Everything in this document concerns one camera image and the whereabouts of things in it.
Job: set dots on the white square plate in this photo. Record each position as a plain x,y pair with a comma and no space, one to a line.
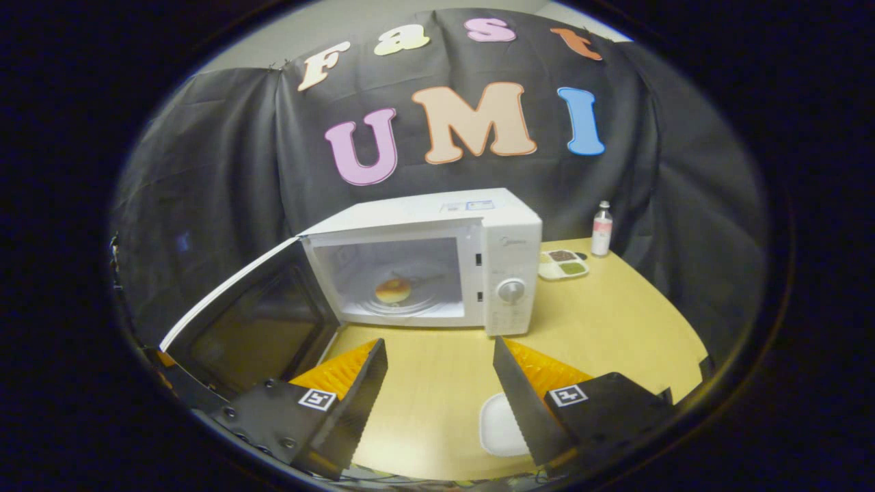
499,427

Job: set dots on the divided tray of beans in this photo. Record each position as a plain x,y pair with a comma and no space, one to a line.
562,265

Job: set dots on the white microwave oven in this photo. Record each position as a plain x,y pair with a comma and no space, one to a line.
506,232

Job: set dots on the round brown bun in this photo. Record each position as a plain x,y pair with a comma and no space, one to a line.
393,290

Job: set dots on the black backdrop cloth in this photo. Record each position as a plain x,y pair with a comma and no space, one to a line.
219,150

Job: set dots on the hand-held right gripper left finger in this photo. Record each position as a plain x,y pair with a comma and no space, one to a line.
359,410

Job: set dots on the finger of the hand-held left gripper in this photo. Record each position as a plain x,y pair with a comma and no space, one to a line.
195,391

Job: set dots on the small bottle with pink label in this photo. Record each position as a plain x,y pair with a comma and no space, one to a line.
602,232

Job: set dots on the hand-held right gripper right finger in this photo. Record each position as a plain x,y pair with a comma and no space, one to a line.
523,410

